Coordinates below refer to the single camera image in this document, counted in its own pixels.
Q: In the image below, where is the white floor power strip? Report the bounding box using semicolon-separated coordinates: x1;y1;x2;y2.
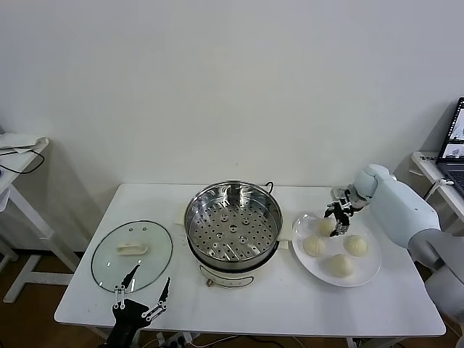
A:
158;331;193;348

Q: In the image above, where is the white side table with laptop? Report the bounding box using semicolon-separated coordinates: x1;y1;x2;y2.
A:
411;151;464;233

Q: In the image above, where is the stainless steel steamer basket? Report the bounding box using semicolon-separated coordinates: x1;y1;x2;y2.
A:
183;181;283;271

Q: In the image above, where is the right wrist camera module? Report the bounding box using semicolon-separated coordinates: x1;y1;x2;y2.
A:
331;185;352;201

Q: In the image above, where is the white laptop cable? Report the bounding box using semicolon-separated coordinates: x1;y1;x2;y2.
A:
423;179;454;200

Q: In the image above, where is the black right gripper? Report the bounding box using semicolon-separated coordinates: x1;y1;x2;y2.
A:
323;201;355;239

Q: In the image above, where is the white steamed baozi bun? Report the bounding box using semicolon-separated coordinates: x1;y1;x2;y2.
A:
343;234;370;257
317;218;338;236
328;254;355;279
302;235;327;258

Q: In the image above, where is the white round plate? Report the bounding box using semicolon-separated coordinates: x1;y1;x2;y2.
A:
291;209;382;289

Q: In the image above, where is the grey open laptop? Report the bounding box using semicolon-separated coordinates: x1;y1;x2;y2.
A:
436;96;464;199

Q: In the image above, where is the thin black cable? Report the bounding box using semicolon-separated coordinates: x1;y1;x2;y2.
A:
0;146;46;175

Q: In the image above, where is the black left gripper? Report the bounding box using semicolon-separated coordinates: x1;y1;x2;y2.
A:
107;264;171;348

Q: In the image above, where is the white folded cloth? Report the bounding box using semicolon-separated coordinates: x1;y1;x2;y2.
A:
0;133;50;155

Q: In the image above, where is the white side table with cloth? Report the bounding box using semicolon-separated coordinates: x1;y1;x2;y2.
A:
0;137;83;305

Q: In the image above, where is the round glass pot lid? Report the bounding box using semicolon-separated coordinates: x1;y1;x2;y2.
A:
90;219;174;294

